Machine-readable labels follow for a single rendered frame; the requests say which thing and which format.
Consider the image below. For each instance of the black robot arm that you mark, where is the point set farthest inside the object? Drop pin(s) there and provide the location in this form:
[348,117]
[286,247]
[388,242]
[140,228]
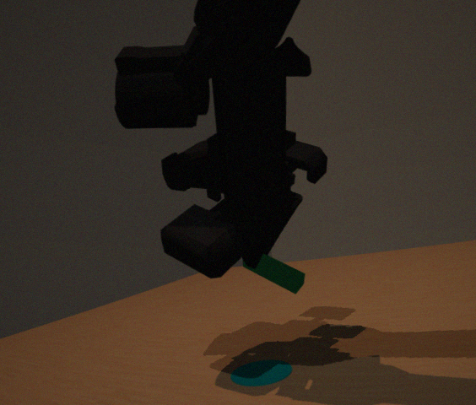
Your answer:
[232,43]

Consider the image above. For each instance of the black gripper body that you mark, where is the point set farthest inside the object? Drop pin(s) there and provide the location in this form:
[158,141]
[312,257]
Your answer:
[255,174]

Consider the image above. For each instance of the teal translucent circle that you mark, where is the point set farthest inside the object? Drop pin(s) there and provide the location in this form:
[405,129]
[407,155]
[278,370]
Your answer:
[261,373]

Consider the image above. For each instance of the green rectangular post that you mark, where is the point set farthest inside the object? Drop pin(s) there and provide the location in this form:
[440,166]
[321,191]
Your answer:
[279,273]

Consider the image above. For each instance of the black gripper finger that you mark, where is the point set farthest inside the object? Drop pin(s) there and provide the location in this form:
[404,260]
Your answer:
[278,215]
[255,246]

